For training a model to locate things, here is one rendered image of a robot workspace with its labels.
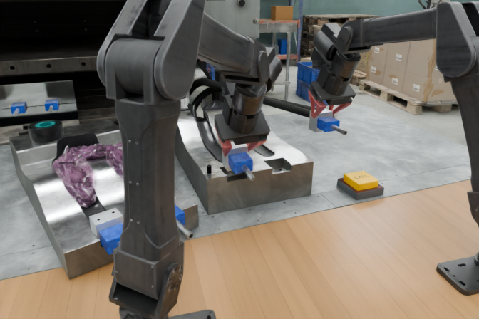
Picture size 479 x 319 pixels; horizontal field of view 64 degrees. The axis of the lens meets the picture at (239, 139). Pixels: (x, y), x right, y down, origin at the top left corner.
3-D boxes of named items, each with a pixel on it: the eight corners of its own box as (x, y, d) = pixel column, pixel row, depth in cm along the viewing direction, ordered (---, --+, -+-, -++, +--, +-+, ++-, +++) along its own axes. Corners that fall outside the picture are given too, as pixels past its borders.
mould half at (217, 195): (311, 195, 92) (315, 143, 88) (207, 215, 84) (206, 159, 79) (239, 129, 136) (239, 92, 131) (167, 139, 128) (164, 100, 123)
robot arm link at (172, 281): (130, 241, 53) (100, 265, 49) (182, 259, 50) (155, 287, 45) (135, 277, 56) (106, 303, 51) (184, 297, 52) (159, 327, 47)
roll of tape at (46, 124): (64, 139, 97) (61, 127, 95) (28, 144, 94) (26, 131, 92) (64, 129, 103) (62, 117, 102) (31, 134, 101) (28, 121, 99)
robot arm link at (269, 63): (249, 74, 80) (239, 21, 72) (289, 77, 77) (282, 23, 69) (226, 108, 73) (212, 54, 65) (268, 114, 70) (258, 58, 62)
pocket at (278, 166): (291, 179, 89) (292, 164, 87) (271, 183, 87) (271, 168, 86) (282, 171, 93) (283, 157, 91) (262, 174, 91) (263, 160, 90)
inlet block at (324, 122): (353, 142, 95) (354, 121, 94) (336, 144, 94) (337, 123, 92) (324, 127, 107) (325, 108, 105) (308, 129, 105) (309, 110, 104)
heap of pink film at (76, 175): (157, 186, 84) (154, 153, 82) (73, 211, 74) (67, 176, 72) (114, 149, 104) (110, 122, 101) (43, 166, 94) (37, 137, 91)
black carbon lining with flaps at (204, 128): (279, 162, 93) (280, 126, 90) (216, 173, 88) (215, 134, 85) (232, 121, 124) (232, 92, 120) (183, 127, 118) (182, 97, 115)
